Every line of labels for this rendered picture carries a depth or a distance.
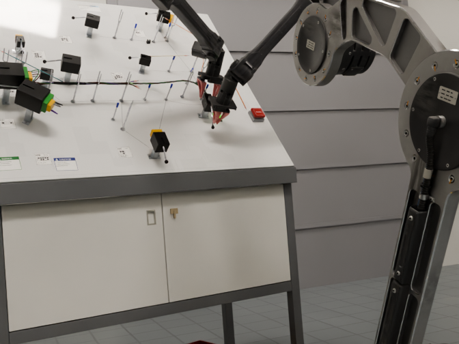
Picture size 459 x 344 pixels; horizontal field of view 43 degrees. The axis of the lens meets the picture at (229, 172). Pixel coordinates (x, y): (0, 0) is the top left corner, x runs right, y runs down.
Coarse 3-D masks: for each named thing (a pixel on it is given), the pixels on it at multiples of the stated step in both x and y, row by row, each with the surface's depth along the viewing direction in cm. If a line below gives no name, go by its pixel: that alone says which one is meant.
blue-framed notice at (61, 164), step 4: (56, 160) 194; (60, 160) 194; (64, 160) 195; (68, 160) 196; (72, 160) 196; (56, 164) 193; (60, 164) 193; (64, 164) 194; (68, 164) 195; (72, 164) 195; (76, 164) 196; (56, 168) 192; (60, 168) 192; (64, 168) 193; (68, 168) 194; (72, 168) 194; (76, 168) 195
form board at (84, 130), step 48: (0, 0) 240; (48, 0) 252; (0, 48) 220; (48, 48) 231; (96, 48) 242; (144, 48) 254; (0, 96) 204; (96, 96) 222; (144, 96) 233; (192, 96) 244; (240, 96) 257; (0, 144) 190; (48, 144) 197; (96, 144) 206; (144, 144) 215; (192, 144) 224; (240, 144) 235
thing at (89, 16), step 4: (72, 16) 239; (88, 16) 239; (92, 16) 241; (96, 16) 241; (88, 20) 239; (92, 20) 239; (96, 20) 239; (88, 24) 240; (92, 24) 240; (96, 24) 241; (88, 28) 243; (92, 28) 243; (96, 28) 242; (88, 32) 244; (88, 36) 245
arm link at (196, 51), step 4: (196, 44) 227; (192, 48) 227; (196, 48) 227; (200, 48) 227; (192, 52) 229; (196, 52) 229; (200, 52) 228; (196, 56) 231; (200, 56) 229; (204, 56) 229; (208, 56) 221; (212, 56) 221; (212, 60) 223; (216, 60) 224
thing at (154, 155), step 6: (156, 132) 206; (162, 132) 207; (156, 138) 204; (162, 138) 206; (156, 144) 204; (162, 144) 204; (168, 144) 205; (156, 150) 205; (162, 150) 206; (150, 156) 211; (156, 156) 211
